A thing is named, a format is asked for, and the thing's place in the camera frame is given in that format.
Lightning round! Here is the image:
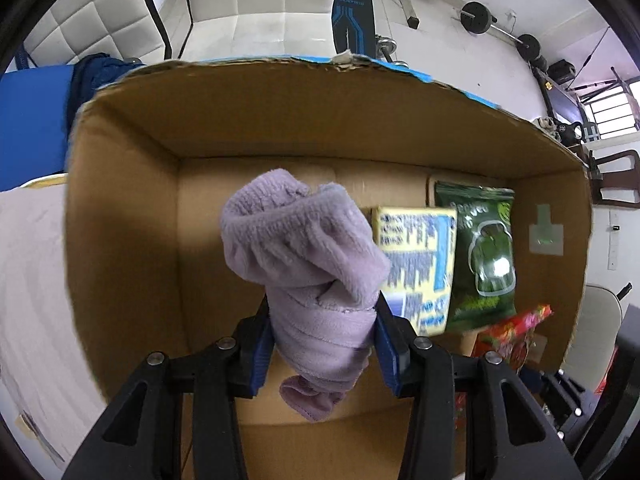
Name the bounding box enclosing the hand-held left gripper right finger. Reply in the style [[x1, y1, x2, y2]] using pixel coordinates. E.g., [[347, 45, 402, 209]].
[[374, 292, 584, 480]]

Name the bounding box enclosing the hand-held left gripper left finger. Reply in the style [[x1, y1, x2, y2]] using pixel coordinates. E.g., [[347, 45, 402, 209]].
[[62, 296, 275, 480]]

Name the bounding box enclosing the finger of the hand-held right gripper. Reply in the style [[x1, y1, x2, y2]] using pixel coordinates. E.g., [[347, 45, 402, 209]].
[[520, 367, 587, 443]]

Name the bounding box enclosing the purple fuzzy sock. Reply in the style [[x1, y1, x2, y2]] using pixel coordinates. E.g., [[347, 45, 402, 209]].
[[220, 169, 392, 422]]

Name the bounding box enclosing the cardboard box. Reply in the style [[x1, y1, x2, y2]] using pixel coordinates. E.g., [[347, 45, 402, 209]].
[[64, 55, 594, 480]]

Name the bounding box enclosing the white armchair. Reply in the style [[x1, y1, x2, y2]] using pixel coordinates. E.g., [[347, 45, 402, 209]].
[[560, 284, 627, 394]]

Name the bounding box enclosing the red snack packet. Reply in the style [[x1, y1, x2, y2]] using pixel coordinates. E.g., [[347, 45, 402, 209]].
[[454, 304, 554, 431]]

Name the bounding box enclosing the yellow and blue sponge pack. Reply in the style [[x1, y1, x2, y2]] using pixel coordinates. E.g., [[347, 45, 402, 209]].
[[371, 206, 458, 337]]

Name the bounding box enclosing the green snack packet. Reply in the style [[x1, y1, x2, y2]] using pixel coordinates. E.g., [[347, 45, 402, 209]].
[[434, 181, 517, 334]]

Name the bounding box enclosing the wooden chair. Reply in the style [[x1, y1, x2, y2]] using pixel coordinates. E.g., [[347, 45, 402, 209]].
[[589, 149, 640, 207]]

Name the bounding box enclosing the light pink bed sheet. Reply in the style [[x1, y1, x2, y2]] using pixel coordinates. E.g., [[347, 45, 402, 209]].
[[0, 174, 108, 466]]

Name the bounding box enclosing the black kettlebell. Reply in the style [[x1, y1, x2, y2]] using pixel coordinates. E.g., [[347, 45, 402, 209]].
[[557, 122, 584, 145]]

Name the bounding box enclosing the barred window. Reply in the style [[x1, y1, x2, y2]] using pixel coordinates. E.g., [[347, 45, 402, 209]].
[[581, 91, 640, 139]]

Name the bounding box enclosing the chrome dumbbell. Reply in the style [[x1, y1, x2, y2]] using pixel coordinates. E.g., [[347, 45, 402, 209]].
[[374, 35, 399, 62]]

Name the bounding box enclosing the dark blue cloth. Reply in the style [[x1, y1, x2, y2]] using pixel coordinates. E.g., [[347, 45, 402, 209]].
[[66, 52, 147, 128]]

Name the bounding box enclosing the blue and black bench pad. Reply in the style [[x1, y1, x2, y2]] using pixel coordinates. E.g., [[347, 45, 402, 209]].
[[331, 0, 377, 61]]

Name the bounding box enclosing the black barbell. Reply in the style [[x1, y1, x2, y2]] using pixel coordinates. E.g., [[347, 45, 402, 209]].
[[459, 1, 549, 70]]

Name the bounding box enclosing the white quilted sofa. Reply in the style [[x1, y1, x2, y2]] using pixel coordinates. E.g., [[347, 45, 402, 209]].
[[22, 0, 346, 68]]

